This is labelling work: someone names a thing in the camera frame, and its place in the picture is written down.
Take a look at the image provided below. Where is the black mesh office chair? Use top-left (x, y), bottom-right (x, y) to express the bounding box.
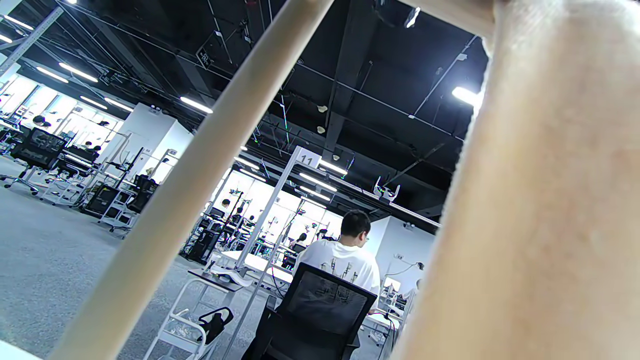
top-left (0, 127), bottom-right (68, 196)
top-left (242, 262), bottom-right (378, 360)

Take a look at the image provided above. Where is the black strapped headset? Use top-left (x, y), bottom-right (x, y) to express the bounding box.
top-left (197, 306), bottom-right (235, 346)

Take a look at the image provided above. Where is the white utility cart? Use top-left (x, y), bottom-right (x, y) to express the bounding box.
top-left (144, 272), bottom-right (241, 360)

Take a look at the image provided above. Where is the peach towel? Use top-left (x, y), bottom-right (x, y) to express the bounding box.
top-left (390, 0), bottom-right (640, 360)

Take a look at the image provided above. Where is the white metal post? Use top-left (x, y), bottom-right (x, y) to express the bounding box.
top-left (220, 146), bottom-right (322, 360)

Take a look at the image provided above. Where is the dark side desk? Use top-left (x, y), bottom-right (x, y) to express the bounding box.
top-left (187, 267), bottom-right (251, 293)

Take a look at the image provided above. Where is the wooden towel rack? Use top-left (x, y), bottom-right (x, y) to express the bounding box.
top-left (47, 0), bottom-right (496, 360)

